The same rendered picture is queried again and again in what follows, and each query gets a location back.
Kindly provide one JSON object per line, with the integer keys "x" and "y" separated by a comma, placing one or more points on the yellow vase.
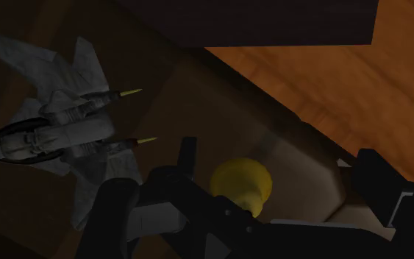
{"x": 240, "y": 181}

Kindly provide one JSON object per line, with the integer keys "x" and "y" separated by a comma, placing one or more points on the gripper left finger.
{"x": 192, "y": 201}

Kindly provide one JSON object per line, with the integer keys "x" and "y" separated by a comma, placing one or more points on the grey toy jet plane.
{"x": 63, "y": 132}

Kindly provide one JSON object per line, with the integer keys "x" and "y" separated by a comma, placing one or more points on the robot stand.
{"x": 249, "y": 21}

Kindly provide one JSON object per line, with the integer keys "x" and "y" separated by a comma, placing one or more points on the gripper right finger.
{"x": 378, "y": 183}

